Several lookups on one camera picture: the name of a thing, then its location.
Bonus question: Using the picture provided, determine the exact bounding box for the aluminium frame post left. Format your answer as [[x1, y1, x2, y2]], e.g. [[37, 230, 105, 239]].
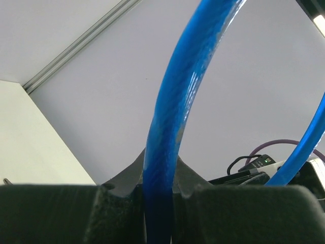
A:
[[23, 0, 141, 94]]

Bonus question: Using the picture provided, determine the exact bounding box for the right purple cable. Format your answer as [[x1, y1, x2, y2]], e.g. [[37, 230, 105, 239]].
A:
[[248, 139, 325, 160]]

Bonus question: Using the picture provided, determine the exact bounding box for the blue cable lock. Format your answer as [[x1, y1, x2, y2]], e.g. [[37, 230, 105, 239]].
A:
[[142, 0, 325, 244]]

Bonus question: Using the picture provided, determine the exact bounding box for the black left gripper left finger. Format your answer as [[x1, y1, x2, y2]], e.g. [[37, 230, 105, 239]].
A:
[[1, 154, 145, 243]]

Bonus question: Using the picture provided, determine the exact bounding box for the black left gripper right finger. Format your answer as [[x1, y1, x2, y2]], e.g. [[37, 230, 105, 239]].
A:
[[172, 159, 324, 243]]

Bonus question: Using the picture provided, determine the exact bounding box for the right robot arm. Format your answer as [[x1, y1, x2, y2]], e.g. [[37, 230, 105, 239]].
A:
[[209, 157, 324, 207]]

